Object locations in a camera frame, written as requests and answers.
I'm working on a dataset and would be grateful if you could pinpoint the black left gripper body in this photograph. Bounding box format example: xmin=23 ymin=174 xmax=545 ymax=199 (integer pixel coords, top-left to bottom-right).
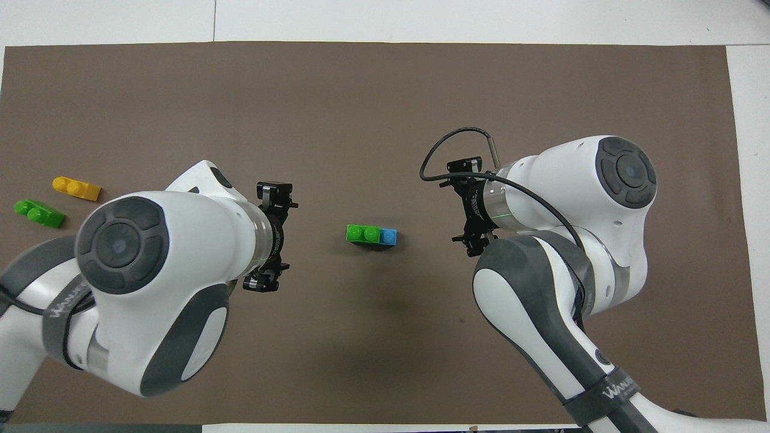
xmin=260 ymin=203 xmax=291 ymax=272

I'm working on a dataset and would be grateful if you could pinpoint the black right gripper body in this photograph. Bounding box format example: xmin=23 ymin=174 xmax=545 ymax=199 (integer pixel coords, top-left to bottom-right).
xmin=463 ymin=176 xmax=497 ymax=236

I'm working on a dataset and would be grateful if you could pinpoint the green two-stud block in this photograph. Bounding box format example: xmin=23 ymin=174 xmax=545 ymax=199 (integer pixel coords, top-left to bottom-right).
xmin=346 ymin=224 xmax=381 ymax=244
xmin=14 ymin=199 xmax=66 ymax=229

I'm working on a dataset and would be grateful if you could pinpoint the blue three-stud block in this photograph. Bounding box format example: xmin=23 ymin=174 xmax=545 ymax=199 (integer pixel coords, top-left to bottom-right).
xmin=352 ymin=229 xmax=398 ymax=251

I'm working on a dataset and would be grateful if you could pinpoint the yellow two-stud block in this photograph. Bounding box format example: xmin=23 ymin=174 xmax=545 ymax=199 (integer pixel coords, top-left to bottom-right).
xmin=52 ymin=176 xmax=102 ymax=201

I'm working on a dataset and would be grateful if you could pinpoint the brown table mat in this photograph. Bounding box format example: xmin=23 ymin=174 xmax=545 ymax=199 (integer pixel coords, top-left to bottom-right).
xmin=0 ymin=41 xmax=768 ymax=425

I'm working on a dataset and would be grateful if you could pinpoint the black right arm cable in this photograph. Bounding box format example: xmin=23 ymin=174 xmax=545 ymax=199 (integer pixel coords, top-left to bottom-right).
xmin=419 ymin=127 xmax=587 ymax=253

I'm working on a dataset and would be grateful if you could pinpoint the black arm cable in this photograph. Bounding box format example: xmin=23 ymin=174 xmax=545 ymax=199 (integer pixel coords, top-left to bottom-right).
xmin=419 ymin=127 xmax=587 ymax=253
xmin=0 ymin=283 xmax=94 ymax=316

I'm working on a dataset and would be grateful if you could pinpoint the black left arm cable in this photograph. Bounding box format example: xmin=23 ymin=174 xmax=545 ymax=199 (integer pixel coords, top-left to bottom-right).
xmin=0 ymin=283 xmax=94 ymax=316

